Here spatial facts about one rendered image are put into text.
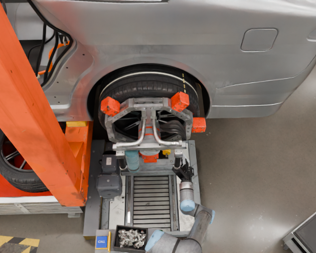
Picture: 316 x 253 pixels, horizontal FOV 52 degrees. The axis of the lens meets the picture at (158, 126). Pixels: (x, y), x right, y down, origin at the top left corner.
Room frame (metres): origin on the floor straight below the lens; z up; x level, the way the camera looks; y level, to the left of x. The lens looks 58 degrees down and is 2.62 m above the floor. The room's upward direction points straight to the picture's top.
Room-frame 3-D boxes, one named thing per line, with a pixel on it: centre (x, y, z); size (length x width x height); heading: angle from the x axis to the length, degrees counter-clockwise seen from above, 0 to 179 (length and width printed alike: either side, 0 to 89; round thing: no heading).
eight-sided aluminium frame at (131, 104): (1.09, 0.06, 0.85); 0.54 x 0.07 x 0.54; 92
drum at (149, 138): (1.02, 0.05, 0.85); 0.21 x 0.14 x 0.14; 2
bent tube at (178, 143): (0.97, -0.05, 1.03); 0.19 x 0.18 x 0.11; 2
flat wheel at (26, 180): (1.17, 0.92, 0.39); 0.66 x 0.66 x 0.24
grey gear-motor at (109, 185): (1.03, 0.36, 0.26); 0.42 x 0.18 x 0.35; 2
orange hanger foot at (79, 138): (1.08, 0.57, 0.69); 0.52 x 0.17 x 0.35; 2
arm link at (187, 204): (0.69, -0.19, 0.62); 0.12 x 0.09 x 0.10; 2
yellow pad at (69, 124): (1.26, 0.57, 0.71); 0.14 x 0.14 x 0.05; 2
